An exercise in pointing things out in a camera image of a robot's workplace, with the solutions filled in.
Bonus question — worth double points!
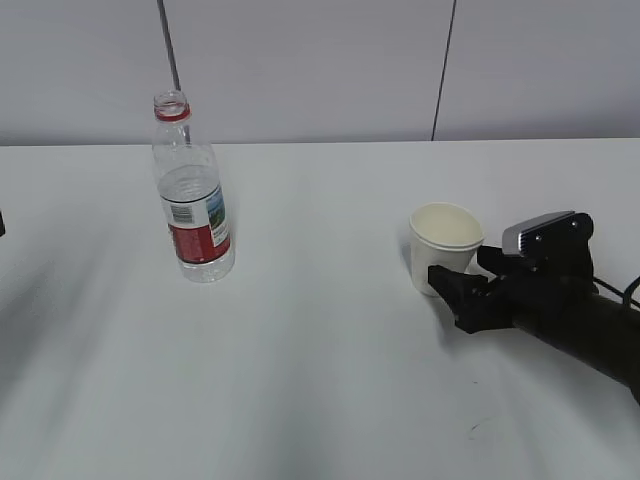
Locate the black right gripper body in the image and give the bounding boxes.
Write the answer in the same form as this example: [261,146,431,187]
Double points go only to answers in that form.
[486,257,597,330]

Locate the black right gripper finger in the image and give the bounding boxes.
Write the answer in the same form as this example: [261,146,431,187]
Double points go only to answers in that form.
[428,265,491,330]
[476,246,515,275]

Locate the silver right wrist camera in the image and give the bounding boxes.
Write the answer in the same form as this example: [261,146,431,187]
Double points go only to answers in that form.
[501,211,594,278]

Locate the white paper cup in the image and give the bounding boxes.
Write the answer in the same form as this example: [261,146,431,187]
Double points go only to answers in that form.
[409,202,484,297]

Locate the clear plastic water bottle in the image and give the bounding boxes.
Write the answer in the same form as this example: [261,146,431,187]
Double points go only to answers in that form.
[151,90,235,283]

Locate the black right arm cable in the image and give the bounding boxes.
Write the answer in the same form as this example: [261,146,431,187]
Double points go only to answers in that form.
[592,273,640,309]

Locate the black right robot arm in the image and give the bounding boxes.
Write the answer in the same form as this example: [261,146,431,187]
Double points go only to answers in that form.
[428,246,639,396]

